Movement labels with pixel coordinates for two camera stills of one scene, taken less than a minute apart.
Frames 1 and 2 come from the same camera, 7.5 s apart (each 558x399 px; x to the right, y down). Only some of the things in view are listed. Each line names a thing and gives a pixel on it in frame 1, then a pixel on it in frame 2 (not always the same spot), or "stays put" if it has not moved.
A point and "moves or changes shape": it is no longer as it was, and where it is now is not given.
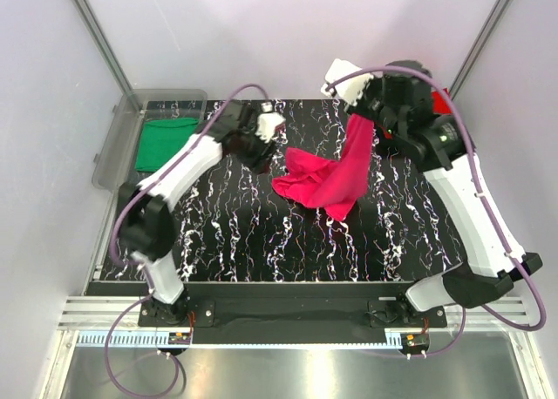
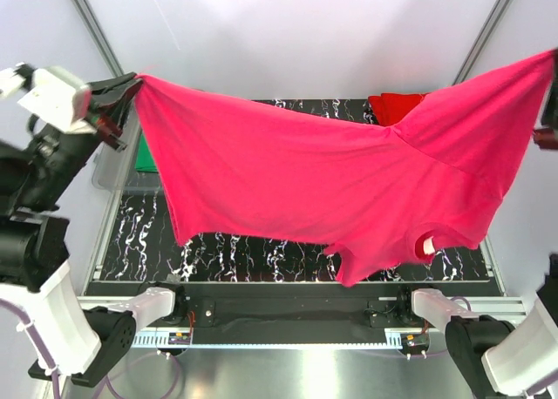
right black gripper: (358, 108) -> (548, 130)
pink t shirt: (333, 185) moves or changes shape
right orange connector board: (415, 341) stays put
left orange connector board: (180, 338) stays put
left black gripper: (259, 162) -> (112, 91)
